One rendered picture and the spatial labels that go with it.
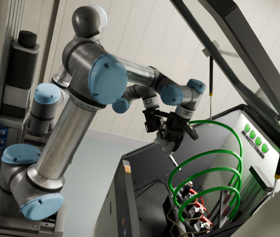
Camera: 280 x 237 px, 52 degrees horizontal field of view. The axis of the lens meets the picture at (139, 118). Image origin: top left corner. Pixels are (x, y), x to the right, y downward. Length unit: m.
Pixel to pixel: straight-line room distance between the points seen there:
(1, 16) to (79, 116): 0.39
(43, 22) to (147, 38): 1.02
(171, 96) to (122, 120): 2.40
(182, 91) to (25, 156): 0.57
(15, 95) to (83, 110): 0.43
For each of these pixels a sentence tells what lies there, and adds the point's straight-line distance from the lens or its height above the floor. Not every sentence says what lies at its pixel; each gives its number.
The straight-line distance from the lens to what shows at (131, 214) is 1.35.
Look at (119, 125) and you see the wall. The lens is 3.42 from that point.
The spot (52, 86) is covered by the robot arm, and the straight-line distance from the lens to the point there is 1.45.
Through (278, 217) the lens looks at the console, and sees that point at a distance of 1.04.
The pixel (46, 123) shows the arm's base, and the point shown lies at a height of 1.11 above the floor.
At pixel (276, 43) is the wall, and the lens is 3.56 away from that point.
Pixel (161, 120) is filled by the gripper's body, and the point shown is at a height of 1.31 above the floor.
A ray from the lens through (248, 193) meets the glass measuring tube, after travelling 1.47.
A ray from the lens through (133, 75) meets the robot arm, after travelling 1.00.
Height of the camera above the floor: 1.88
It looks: 26 degrees down
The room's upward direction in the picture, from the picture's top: 22 degrees clockwise
